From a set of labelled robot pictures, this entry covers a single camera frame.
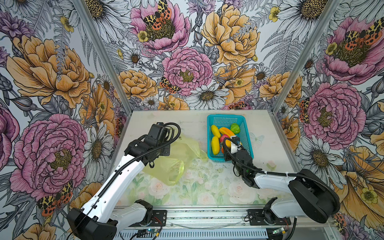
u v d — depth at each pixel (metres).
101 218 0.38
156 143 0.54
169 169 0.90
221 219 0.76
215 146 1.03
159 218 0.73
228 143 0.63
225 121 1.08
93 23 0.78
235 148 0.75
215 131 1.05
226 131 1.05
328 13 0.73
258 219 0.73
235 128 1.04
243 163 0.66
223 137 1.00
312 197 0.44
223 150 0.85
